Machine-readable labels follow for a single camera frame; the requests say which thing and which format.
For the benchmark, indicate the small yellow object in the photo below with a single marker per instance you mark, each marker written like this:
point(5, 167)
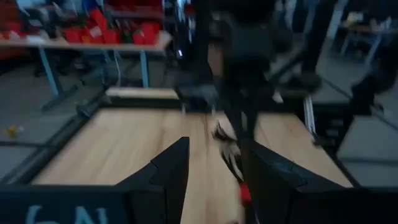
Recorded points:
point(12, 130)

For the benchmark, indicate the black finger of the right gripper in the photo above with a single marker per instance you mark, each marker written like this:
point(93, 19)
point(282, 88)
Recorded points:
point(236, 123)
point(252, 124)

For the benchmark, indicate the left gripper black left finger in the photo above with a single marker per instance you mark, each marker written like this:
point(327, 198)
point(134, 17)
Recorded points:
point(168, 180)

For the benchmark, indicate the red storage bin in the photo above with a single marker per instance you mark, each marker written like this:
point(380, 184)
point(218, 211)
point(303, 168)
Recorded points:
point(73, 35)
point(146, 33)
point(110, 36)
point(99, 19)

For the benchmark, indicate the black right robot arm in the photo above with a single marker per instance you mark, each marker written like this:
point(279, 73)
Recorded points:
point(248, 43)

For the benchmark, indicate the aluminium frame post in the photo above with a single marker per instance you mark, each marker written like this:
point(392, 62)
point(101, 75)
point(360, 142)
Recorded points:
point(309, 115)

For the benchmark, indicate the wooden workbench with blue legs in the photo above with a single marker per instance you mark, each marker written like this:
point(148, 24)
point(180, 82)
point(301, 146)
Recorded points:
point(93, 46)

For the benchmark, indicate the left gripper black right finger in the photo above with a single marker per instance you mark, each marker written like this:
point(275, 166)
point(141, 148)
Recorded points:
point(270, 186)

